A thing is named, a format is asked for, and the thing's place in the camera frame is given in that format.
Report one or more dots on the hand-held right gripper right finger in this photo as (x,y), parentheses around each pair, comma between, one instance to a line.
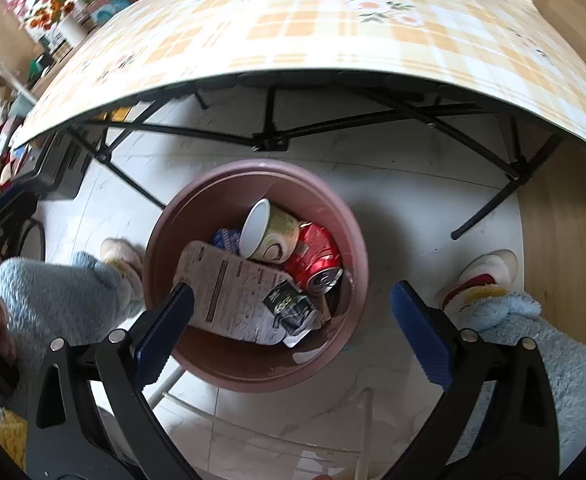
(420,330)

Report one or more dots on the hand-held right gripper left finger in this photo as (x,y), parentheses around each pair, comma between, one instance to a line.
(165,330)

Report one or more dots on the brown plastic bin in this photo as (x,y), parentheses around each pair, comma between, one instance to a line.
(213,360)

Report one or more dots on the white card package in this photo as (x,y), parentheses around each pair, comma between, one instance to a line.
(228,290)

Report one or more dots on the black packet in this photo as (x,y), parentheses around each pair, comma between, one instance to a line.
(288,305)

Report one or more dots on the red drink can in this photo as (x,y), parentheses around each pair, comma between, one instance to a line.
(315,255)

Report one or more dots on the green paper cup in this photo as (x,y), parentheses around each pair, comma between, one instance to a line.
(278,232)

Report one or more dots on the black case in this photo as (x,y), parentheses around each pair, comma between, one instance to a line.
(58,170)

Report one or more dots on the yellow fuzzy cloth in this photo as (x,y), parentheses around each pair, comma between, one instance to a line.
(8,435)

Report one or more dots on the person's left slipper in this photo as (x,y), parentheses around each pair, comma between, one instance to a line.
(120,255)

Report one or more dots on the white vase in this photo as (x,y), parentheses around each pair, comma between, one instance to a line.
(73,32)

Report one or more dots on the orange flower bunch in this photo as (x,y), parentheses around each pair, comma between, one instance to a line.
(48,17)

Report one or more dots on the brown striped basket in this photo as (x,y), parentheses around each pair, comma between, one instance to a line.
(110,10)

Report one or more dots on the yellow checked tablecloth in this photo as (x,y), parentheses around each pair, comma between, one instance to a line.
(323,35)

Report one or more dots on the black metal chair frame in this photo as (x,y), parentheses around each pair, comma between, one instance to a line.
(40,235)

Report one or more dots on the black folding table frame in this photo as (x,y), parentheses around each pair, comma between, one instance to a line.
(273,142)

